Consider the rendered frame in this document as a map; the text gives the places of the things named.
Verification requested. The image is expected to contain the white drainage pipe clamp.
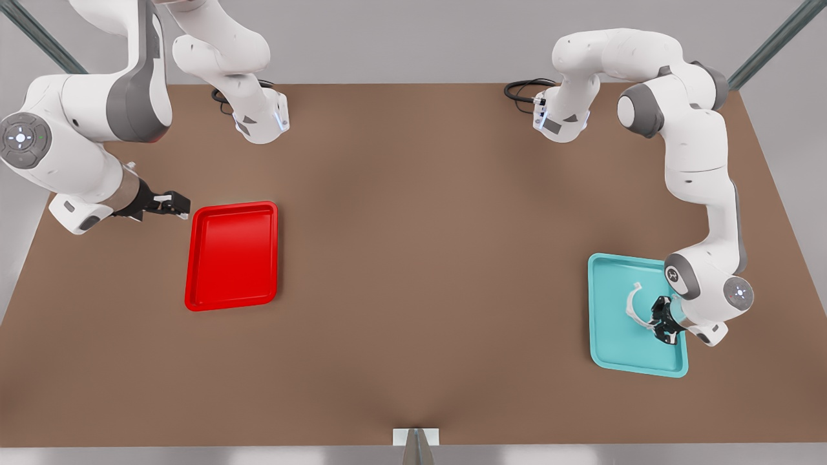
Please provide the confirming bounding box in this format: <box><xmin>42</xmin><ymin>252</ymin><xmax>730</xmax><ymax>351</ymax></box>
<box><xmin>624</xmin><ymin>282</ymin><xmax>656</xmax><ymax>327</ymax></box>

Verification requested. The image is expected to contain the red rectangular tray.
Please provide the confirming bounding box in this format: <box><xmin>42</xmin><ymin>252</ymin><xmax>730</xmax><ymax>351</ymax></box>
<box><xmin>184</xmin><ymin>201</ymin><xmax>279</xmax><ymax>313</ymax></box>

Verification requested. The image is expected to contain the silver frame post with foot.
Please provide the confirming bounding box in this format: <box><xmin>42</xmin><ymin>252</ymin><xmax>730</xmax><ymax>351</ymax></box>
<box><xmin>393</xmin><ymin>427</ymin><xmax>441</xmax><ymax>465</ymax></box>

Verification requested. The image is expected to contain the black cable loop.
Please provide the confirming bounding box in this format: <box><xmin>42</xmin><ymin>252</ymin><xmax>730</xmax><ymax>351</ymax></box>
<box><xmin>503</xmin><ymin>78</ymin><xmax>560</xmax><ymax>108</ymax></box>
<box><xmin>211</xmin><ymin>79</ymin><xmax>276</xmax><ymax>118</ymax></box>

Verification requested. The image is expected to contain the teal rectangular tray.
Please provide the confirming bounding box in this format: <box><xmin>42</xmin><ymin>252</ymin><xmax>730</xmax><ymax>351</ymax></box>
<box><xmin>587</xmin><ymin>253</ymin><xmax>689</xmax><ymax>379</ymax></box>

